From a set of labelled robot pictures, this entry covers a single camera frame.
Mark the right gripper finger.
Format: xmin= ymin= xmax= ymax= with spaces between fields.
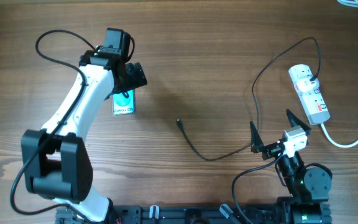
xmin=286 ymin=109 xmax=311 ymax=135
xmin=250 ymin=121 xmax=264 ymax=153

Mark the blue Galaxy smartphone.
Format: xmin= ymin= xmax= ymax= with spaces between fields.
xmin=112 ymin=90 xmax=135 ymax=115

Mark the black USB charger cable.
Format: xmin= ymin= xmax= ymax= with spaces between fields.
xmin=176 ymin=37 xmax=322 ymax=162

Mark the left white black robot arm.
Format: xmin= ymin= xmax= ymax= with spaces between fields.
xmin=10 ymin=28 xmax=147 ymax=223

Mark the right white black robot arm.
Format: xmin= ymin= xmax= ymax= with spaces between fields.
xmin=244 ymin=110 xmax=333 ymax=224

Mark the white charger plug adapter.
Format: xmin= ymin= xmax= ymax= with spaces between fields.
xmin=294 ymin=77 xmax=319 ymax=95

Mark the white power strip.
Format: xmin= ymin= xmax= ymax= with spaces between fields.
xmin=288 ymin=64 xmax=331 ymax=126

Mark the black mounting rail base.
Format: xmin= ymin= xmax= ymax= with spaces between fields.
xmin=55 ymin=203 xmax=332 ymax=224

